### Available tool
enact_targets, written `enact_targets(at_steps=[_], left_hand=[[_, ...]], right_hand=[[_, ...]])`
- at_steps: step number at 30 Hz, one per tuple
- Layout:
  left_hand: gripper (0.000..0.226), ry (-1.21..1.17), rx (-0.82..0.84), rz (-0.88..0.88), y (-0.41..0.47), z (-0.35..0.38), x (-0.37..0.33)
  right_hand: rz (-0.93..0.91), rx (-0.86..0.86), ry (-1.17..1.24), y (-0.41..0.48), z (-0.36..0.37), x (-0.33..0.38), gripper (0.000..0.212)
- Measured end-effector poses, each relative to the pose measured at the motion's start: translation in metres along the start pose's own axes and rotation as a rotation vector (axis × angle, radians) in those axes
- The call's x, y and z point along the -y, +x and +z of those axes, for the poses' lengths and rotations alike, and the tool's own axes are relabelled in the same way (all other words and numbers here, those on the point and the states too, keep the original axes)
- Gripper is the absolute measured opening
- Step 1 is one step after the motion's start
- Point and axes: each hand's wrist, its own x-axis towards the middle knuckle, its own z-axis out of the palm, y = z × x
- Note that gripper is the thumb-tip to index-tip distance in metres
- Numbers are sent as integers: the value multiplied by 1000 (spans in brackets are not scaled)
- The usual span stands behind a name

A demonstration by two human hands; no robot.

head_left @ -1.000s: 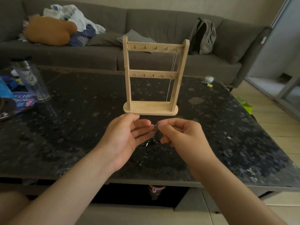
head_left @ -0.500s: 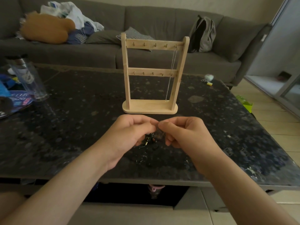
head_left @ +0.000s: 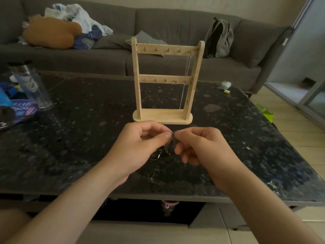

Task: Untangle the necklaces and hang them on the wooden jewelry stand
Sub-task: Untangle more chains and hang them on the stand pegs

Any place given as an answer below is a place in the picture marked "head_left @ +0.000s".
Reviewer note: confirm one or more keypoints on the blue plastic bottle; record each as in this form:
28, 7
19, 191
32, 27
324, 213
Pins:
5, 97

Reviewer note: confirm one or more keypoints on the person's right forearm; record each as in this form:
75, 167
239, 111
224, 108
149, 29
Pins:
266, 213

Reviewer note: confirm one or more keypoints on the clear plastic tumbler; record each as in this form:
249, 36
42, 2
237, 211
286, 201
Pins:
33, 86

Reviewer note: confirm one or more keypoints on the person's left hand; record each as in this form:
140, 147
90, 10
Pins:
134, 149

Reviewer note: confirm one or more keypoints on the person's right hand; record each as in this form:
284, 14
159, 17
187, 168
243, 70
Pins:
213, 155

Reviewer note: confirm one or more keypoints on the pink item under table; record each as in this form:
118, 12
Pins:
167, 204

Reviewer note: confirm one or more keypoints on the checkered pillow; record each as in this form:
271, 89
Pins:
147, 39

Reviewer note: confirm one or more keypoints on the grey backpack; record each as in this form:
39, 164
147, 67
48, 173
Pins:
223, 41

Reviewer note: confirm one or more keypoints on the small yellow block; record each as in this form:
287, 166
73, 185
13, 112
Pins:
226, 91

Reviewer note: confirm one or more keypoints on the person's bare leg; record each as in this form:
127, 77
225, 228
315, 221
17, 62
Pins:
10, 223

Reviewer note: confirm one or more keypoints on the grey flat cushion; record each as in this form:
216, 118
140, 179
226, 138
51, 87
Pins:
109, 41

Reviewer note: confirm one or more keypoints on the blue cloth item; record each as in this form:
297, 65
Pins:
104, 202

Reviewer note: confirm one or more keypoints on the dark shoe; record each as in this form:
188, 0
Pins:
307, 83

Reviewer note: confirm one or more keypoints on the green bag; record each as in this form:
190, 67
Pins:
265, 113

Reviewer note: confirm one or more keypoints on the brown plush toy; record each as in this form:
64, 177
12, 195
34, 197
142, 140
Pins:
50, 33

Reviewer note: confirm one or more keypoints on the blue printed packet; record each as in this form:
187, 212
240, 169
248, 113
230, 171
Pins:
22, 109

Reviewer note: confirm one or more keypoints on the person's left forearm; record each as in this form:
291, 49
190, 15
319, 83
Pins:
66, 208

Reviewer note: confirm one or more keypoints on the wooden jewelry stand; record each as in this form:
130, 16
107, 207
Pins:
162, 116

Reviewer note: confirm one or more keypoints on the blue crumpled garment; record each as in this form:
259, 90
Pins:
94, 33

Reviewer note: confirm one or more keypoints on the grey fabric sofa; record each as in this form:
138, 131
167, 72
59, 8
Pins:
172, 22

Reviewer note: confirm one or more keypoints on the sliding glass door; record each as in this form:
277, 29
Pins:
304, 48

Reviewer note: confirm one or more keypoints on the white crumpled garment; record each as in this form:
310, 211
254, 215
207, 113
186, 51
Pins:
81, 17

